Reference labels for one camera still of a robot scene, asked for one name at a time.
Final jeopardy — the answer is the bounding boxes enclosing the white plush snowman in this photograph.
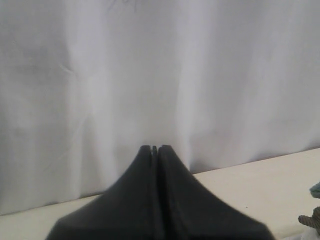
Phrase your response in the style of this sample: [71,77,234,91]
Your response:
[298,206,320,240]

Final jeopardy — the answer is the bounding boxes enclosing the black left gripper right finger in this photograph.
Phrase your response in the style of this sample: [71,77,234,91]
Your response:
[157,145,274,240]

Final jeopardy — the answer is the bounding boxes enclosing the green knitted scarf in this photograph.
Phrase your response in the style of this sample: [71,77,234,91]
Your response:
[309,182,320,199]

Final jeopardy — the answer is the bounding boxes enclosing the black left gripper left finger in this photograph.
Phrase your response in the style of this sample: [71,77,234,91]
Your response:
[47,145,158,240]

